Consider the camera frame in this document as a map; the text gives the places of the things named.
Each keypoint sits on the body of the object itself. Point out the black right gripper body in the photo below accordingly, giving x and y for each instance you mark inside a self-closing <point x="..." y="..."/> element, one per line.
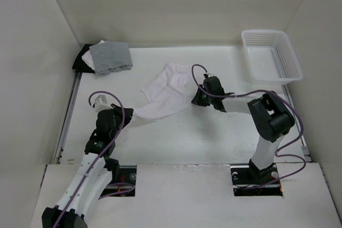
<point x="212" y="98"/>

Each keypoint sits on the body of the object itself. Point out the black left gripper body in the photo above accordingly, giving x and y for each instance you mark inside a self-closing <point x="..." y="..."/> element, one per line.
<point x="114" y="131"/>

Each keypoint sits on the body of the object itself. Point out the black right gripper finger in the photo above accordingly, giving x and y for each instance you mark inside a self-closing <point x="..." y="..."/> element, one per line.
<point x="201" y="90"/>
<point x="201" y="99"/>

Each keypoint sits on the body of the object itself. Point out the white tank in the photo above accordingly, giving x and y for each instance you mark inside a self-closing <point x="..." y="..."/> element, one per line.
<point x="88" y="57"/>
<point x="166" y="94"/>

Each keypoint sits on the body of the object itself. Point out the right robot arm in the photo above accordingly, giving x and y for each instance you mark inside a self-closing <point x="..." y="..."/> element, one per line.
<point x="270" y="115"/>

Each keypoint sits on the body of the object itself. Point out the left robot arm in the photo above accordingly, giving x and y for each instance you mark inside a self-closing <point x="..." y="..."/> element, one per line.
<point x="95" y="172"/>

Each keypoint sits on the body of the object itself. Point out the folded grey tank top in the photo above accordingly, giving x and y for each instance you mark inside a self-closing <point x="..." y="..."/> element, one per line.
<point x="111" y="57"/>

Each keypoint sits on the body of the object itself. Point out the folded black tank top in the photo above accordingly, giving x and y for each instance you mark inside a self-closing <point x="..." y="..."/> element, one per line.
<point x="79" y="66"/>

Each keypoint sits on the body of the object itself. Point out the folded white tank top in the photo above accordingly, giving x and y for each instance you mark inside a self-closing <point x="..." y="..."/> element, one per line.
<point x="88" y="57"/>

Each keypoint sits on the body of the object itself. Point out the white plastic basket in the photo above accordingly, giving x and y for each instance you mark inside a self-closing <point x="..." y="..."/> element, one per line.
<point x="270" y="58"/>

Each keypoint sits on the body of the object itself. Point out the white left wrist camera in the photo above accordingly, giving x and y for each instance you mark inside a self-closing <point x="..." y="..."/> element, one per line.
<point x="101" y="104"/>

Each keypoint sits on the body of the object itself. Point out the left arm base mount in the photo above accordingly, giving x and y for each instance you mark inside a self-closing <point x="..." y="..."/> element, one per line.
<point x="123" y="184"/>

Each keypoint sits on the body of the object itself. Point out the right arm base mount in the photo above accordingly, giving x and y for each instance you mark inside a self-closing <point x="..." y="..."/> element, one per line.
<point x="246" y="184"/>

